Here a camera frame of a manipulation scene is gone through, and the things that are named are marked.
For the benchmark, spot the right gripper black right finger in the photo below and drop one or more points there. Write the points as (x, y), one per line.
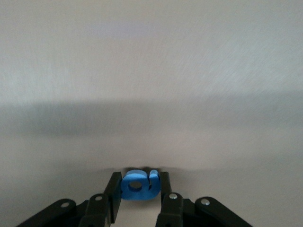
(166, 186)

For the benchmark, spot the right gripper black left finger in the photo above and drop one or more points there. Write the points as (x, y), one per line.
(113, 189)

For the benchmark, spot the blue small letter a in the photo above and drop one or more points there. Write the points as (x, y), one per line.
(139, 186)

